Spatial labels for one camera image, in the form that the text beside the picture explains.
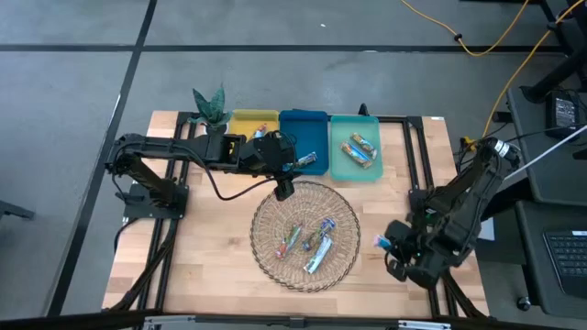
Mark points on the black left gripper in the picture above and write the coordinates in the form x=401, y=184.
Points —
x=266, y=153

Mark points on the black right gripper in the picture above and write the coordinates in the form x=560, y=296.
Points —
x=419, y=252

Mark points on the pink and blue bar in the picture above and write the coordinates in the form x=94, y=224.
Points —
x=379, y=241

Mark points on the snack bars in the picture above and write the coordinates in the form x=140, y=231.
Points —
x=308, y=159
x=318, y=256

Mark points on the white green granola bar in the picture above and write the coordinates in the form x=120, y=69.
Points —
x=355, y=155

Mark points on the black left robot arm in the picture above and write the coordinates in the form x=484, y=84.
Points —
x=160, y=146

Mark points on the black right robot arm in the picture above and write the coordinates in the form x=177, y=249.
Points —
x=477, y=183

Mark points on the snack bars in basket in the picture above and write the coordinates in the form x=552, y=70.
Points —
x=318, y=256

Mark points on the blue plastic tray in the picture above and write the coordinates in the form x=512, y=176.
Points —
x=312, y=133

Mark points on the teal plastic tray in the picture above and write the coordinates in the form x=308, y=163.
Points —
x=341, y=130

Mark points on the round wicker basket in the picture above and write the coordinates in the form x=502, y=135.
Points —
x=339, y=215

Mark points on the yellow plastic tray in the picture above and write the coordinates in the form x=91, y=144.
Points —
x=247, y=118

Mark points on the white plant pot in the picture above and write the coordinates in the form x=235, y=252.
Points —
x=215, y=128

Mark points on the white paper sheet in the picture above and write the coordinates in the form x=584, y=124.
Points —
x=488, y=229

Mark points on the green snake plant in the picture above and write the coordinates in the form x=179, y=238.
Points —
x=212, y=107

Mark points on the dark desk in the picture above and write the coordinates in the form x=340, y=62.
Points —
x=532, y=275

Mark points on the black caster wheel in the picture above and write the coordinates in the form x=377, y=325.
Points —
x=523, y=303

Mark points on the black laptop keyboard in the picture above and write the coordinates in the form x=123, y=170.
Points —
x=568, y=261

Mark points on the grey side table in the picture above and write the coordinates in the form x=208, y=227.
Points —
x=532, y=119

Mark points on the white rod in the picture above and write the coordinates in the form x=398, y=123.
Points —
x=561, y=146

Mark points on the black power adapter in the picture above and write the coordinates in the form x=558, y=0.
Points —
x=564, y=112

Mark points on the black desk leg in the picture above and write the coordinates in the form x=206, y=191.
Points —
x=555, y=75

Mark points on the dark furniture foot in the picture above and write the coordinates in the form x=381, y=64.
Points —
x=14, y=210

